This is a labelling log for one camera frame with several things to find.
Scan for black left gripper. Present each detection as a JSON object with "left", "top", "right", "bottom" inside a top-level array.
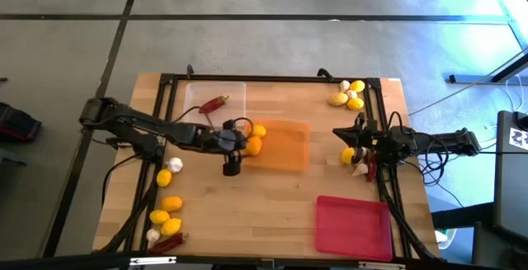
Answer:
[{"left": 204, "top": 118, "right": 246, "bottom": 178}]

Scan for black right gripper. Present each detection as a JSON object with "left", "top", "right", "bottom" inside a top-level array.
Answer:
[{"left": 332, "top": 112, "right": 410, "bottom": 166}]

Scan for orange-yellow lemon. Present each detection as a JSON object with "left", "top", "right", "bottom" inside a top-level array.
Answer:
[
  {"left": 160, "top": 196, "right": 184, "bottom": 213},
  {"left": 245, "top": 135, "right": 264, "bottom": 157}
]

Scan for red pepper green stem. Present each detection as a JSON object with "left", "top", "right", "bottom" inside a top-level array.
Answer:
[{"left": 198, "top": 95, "right": 230, "bottom": 115}]

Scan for dull tan lemon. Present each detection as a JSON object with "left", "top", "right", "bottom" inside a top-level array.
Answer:
[{"left": 328, "top": 92, "right": 350, "bottom": 107}]

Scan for orange plastic bin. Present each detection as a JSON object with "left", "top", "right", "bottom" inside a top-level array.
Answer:
[{"left": 243, "top": 117, "right": 311, "bottom": 173}]

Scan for round white garlic bulb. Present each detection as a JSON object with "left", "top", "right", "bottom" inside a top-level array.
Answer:
[{"left": 166, "top": 156, "right": 184, "bottom": 174}]

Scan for dark red chili pepper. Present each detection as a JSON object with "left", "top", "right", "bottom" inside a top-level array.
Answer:
[{"left": 147, "top": 232, "right": 190, "bottom": 256}]

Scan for clear plastic bin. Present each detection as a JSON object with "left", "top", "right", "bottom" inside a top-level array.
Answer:
[{"left": 182, "top": 81, "right": 248, "bottom": 129}]

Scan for pink-red plastic bin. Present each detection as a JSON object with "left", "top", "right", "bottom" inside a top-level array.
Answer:
[{"left": 315, "top": 195, "right": 394, "bottom": 263}]

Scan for white green container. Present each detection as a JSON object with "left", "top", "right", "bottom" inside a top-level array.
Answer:
[{"left": 434, "top": 227, "right": 458, "bottom": 251}]

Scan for dark operator desk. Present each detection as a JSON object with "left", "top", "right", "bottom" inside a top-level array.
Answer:
[{"left": 493, "top": 110, "right": 528, "bottom": 242}]

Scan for black white fiducial marker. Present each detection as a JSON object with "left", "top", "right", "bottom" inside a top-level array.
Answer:
[{"left": 508, "top": 126, "right": 528, "bottom": 152}]

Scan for red and black bag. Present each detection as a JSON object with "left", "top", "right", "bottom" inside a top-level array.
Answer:
[{"left": 0, "top": 102, "right": 43, "bottom": 143}]

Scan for black aluminium table frame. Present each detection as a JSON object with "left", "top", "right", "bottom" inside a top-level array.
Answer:
[{"left": 97, "top": 71, "right": 442, "bottom": 263}]

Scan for grey floor cable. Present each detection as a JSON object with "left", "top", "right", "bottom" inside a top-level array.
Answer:
[{"left": 408, "top": 46, "right": 528, "bottom": 117}]

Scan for silver metal bracket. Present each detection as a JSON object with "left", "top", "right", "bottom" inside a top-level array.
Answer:
[
  {"left": 130, "top": 255, "right": 177, "bottom": 267},
  {"left": 357, "top": 261, "right": 408, "bottom": 270}
]

